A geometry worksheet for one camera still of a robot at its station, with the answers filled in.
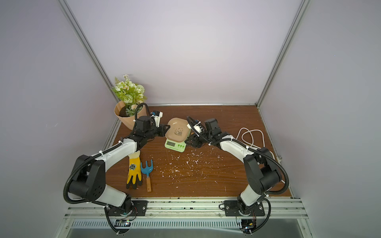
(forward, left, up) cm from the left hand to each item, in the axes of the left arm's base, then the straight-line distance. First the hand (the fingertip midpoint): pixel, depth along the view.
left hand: (171, 125), depth 87 cm
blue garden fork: (-21, +14, -16) cm, 30 cm away
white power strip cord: (+8, -52, -16) cm, 55 cm away
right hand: (-8, -10, -2) cm, 13 cm away
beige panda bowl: (-2, -4, -3) cm, 6 cm away
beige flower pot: (+5, +29, -3) cm, 29 cm away
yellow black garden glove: (-26, +20, -15) cm, 36 cm away
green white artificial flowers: (+16, +25, +10) cm, 31 cm away
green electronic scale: (-10, -5, -7) cm, 13 cm away
